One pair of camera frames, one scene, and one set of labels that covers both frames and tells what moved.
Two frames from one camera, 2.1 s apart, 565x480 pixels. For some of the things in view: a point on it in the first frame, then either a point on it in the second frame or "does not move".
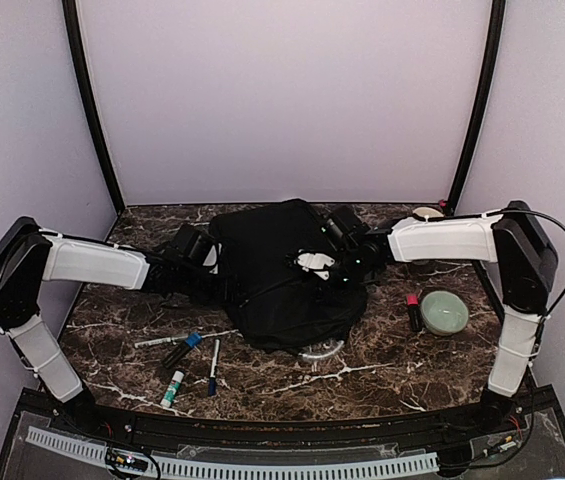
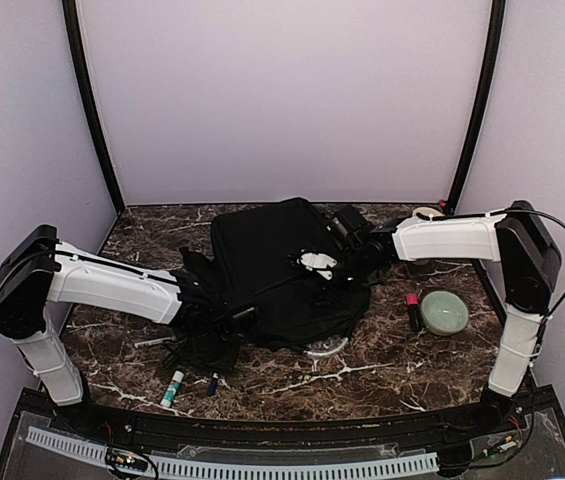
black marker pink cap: x=414 y=312 does not move
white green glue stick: x=172 y=389 does not move
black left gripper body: x=205 y=292 -> x=209 y=353
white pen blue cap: x=212 y=377 does not move
